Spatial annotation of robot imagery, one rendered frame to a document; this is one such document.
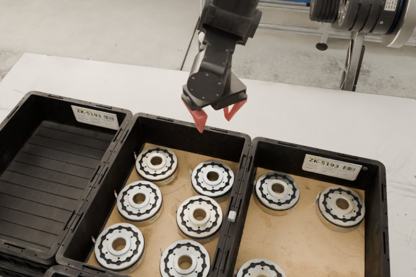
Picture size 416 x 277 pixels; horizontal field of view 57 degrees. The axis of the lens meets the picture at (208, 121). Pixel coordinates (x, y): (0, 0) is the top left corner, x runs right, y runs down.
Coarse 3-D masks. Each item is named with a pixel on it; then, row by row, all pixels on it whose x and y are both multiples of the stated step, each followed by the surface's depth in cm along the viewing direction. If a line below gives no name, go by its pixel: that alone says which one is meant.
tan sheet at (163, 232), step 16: (192, 160) 99; (208, 160) 99; (224, 160) 99; (176, 176) 96; (176, 192) 92; (192, 192) 92; (224, 208) 89; (112, 224) 87; (160, 224) 87; (160, 240) 84; (176, 240) 84; (160, 256) 82; (144, 272) 80
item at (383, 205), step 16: (256, 144) 90; (272, 144) 90; (288, 144) 90; (352, 160) 87; (368, 160) 86; (384, 176) 84; (240, 192) 81; (384, 192) 81; (240, 208) 78; (384, 208) 78; (384, 224) 76; (384, 240) 74; (224, 256) 72; (384, 256) 72; (224, 272) 70; (384, 272) 70
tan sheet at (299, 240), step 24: (312, 192) 92; (360, 192) 92; (264, 216) 88; (288, 216) 88; (312, 216) 88; (264, 240) 84; (288, 240) 84; (312, 240) 84; (336, 240) 84; (360, 240) 84; (240, 264) 81; (288, 264) 81; (312, 264) 81; (336, 264) 81; (360, 264) 81
